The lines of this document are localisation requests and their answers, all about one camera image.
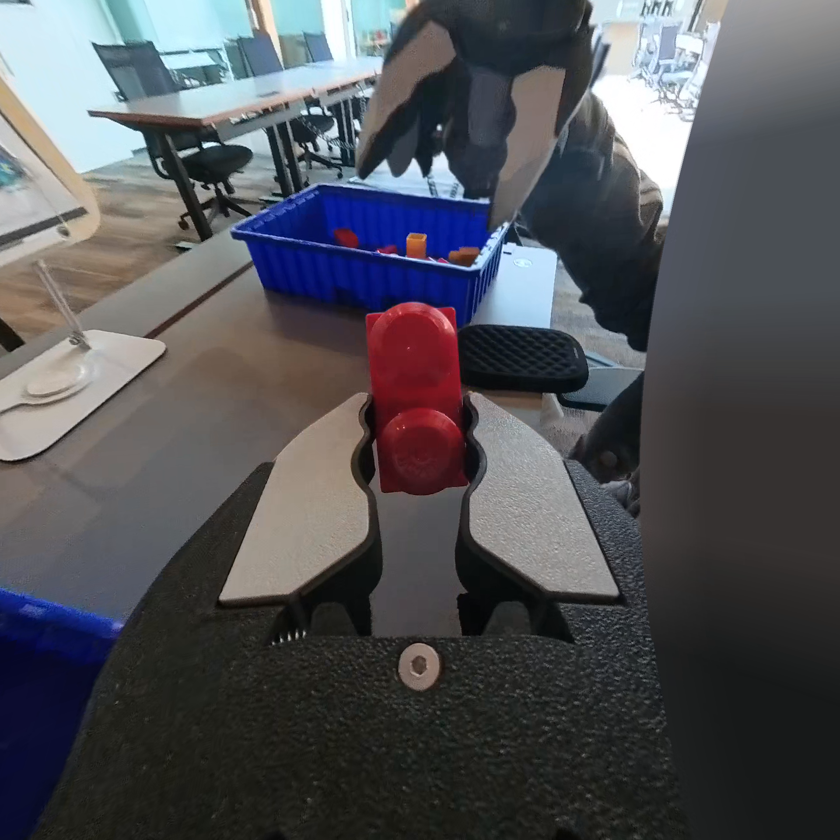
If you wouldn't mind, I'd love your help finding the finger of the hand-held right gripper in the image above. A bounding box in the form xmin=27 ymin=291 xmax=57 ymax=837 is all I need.
xmin=357 ymin=20 xmax=458 ymax=178
xmin=489 ymin=66 xmax=568 ymax=231

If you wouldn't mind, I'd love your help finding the black textured wrist rest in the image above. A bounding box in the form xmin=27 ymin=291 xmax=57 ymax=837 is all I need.
xmin=457 ymin=323 xmax=589 ymax=395

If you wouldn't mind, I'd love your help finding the red two-stud building block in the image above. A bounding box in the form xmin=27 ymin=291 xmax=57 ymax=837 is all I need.
xmin=365 ymin=302 xmax=471 ymax=497

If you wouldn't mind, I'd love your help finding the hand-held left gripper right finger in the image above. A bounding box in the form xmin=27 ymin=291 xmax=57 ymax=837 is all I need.
xmin=456 ymin=392 xmax=622 ymax=605

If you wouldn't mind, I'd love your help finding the black office chair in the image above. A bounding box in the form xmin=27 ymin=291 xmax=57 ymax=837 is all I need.
xmin=92 ymin=40 xmax=254 ymax=231
xmin=558 ymin=365 xmax=644 ymax=513
xmin=637 ymin=20 xmax=703 ymax=112

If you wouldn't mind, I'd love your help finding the blue plastic bin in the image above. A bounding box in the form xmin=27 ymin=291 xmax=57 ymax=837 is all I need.
xmin=233 ymin=183 xmax=510 ymax=326
xmin=0 ymin=588 xmax=122 ymax=840

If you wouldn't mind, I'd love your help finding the printed instruction sheet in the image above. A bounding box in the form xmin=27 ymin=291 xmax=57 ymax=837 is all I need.
xmin=0 ymin=119 xmax=67 ymax=244

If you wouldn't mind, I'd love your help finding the wooden office desk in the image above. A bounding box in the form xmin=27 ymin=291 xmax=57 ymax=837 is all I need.
xmin=90 ymin=56 xmax=384 ymax=244

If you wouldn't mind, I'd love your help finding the pile of assorted toy blocks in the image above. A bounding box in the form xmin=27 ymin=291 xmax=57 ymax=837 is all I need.
xmin=331 ymin=230 xmax=487 ymax=267

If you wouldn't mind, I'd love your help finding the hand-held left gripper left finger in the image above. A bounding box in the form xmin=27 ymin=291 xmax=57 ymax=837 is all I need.
xmin=218 ymin=394 xmax=384 ymax=607

